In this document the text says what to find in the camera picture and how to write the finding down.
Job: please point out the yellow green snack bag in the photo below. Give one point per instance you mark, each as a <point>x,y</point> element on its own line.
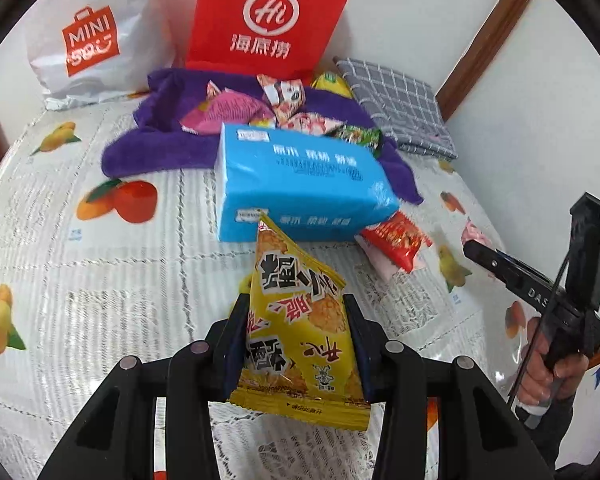
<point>333,83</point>

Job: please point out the person's right hand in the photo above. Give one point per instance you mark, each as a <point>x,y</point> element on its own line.
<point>537,384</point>

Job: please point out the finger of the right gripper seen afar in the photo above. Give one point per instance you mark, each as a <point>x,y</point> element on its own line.
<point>519,278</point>

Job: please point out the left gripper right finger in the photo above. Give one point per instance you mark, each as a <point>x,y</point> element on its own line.
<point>369,340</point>

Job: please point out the brown wooden door frame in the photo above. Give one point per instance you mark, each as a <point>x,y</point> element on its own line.
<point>482,50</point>

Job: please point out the green snack packet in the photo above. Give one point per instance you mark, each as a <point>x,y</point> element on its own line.
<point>370,138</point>

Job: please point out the pale pink snack packet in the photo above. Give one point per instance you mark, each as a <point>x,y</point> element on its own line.
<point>385,268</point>

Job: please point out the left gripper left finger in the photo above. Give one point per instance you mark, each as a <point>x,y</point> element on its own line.
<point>227,341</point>

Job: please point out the pink candy packet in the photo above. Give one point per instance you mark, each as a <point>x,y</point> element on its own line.
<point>472,232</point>

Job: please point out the grey checked folded cloth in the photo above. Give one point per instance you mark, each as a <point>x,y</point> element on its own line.
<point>404,108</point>

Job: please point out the magenta snack packet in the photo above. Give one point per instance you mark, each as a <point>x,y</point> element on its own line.
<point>225,107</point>

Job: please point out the purple towel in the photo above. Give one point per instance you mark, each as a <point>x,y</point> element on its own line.
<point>158,143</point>

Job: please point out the white Miniso plastic bag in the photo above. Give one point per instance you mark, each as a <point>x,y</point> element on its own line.
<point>92,51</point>

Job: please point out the yellow triangular snack bag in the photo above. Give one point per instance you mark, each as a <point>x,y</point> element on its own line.
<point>300,360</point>

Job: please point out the panda print snack packet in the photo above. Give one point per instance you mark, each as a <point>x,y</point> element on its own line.
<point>285,97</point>

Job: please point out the fruit print tablecloth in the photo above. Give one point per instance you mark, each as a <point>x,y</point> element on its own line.
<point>86,293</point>

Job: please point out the blue tissue pack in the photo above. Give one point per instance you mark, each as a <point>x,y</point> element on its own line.
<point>313,188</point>

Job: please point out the strawberry red white snack packet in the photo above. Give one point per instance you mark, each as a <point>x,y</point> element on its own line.
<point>312,124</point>

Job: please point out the red Haidilao paper bag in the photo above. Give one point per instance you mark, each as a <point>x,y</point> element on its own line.
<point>284,39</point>

